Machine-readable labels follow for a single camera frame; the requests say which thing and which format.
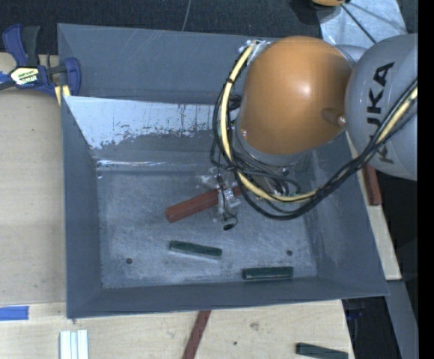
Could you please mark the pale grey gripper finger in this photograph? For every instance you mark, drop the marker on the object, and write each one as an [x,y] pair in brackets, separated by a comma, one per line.
[221,185]
[232,199]

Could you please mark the dark green flat block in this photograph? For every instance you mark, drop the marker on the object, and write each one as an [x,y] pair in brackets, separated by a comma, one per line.
[195,249]
[320,351]
[267,273]

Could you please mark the grey metal bin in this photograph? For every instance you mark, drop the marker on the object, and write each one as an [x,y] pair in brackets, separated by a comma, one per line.
[146,200]

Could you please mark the pale wood board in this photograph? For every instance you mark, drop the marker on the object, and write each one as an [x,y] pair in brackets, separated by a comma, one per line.
[28,200]

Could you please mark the black cylinder on white bracket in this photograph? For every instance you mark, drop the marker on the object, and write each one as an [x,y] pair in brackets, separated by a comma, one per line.
[229,223]

